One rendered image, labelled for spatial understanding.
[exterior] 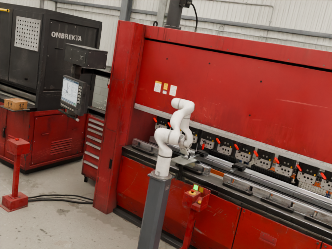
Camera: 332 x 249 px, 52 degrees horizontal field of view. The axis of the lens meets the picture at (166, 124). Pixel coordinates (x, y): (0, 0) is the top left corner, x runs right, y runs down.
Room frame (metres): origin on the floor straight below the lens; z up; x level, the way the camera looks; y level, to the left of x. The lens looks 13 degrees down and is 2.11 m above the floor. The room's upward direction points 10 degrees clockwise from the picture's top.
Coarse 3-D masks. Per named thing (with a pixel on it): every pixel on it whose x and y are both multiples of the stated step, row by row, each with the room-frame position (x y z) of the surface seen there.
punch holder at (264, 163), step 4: (260, 152) 3.06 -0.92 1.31; (264, 152) 3.04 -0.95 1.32; (268, 152) 3.02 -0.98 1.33; (260, 156) 3.05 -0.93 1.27; (264, 156) 3.03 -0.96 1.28; (268, 156) 3.01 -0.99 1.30; (272, 156) 3.00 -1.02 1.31; (256, 160) 3.06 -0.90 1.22; (260, 160) 3.04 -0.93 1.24; (264, 160) 3.02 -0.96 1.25; (268, 160) 3.01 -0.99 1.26; (272, 160) 3.02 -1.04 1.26; (256, 164) 3.06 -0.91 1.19; (260, 164) 3.04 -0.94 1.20; (264, 164) 3.02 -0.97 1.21; (268, 164) 3.00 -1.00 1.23; (268, 168) 3.02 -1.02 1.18
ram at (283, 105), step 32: (160, 64) 3.77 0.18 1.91; (192, 64) 3.55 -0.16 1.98; (224, 64) 3.36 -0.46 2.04; (256, 64) 3.19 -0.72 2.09; (160, 96) 3.73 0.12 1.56; (192, 96) 3.51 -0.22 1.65; (224, 96) 3.32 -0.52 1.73; (256, 96) 3.15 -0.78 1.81; (288, 96) 2.99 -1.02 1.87; (320, 96) 2.86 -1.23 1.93; (224, 128) 3.28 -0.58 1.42; (256, 128) 3.11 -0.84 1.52; (288, 128) 2.96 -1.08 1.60; (320, 128) 2.82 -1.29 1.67; (320, 160) 2.78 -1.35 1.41
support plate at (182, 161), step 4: (180, 156) 3.46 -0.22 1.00; (172, 160) 3.29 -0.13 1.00; (176, 160) 3.31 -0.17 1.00; (180, 160) 3.33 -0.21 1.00; (184, 160) 3.36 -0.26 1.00; (188, 160) 3.38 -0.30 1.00; (192, 160) 3.40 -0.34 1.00; (196, 160) 3.43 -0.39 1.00; (180, 164) 3.23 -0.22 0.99; (184, 164) 3.23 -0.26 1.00
